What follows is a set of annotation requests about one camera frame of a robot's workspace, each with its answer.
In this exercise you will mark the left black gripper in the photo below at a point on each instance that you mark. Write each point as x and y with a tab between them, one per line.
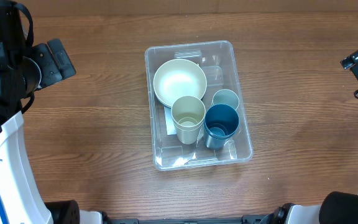
53	73

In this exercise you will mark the cream bowl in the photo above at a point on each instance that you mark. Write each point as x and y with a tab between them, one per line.
177	78

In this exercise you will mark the grey small cup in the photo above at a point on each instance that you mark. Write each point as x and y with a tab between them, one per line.
227	97

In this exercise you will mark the beige tall cup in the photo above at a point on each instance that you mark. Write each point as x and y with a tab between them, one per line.
188	133
188	112

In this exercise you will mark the dark blue tall cup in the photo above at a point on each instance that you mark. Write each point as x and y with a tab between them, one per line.
217	141
221	121

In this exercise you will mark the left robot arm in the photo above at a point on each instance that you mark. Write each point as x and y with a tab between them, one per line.
20	200

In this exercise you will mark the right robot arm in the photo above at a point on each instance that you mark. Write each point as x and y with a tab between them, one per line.
337	207

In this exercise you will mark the white label in bin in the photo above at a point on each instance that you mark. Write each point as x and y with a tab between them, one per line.
169	122

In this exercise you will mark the clear plastic storage bin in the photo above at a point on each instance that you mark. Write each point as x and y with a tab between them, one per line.
217	60

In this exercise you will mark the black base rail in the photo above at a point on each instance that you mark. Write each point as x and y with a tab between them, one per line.
245	219

